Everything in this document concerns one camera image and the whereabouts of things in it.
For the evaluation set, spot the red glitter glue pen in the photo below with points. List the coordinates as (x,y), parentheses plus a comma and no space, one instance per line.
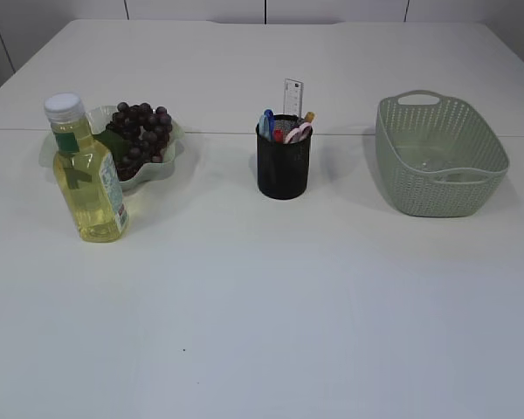
(278,135)

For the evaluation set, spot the blue capped scissors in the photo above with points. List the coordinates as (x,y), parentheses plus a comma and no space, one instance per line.
(266,125)

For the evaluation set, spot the pink capped scissors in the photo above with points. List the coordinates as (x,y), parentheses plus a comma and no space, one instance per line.
(299,133)

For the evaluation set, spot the gold glitter glue pen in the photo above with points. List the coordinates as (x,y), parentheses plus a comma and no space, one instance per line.
(309,118)

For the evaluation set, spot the clear plastic ruler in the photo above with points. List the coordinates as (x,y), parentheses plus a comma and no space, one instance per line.
(293,97)

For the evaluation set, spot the purple artificial grape bunch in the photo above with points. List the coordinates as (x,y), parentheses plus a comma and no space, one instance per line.
(137,135)

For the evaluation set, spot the clear plastic sheet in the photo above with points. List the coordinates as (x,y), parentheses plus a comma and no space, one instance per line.
(434,161)

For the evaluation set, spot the yellow tea drink bottle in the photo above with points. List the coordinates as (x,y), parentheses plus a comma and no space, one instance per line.
(85,172)

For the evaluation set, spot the black mesh pen holder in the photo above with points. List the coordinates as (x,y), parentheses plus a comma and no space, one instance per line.
(282,169)

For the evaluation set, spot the green plastic woven basket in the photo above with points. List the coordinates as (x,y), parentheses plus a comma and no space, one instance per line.
(412,122)

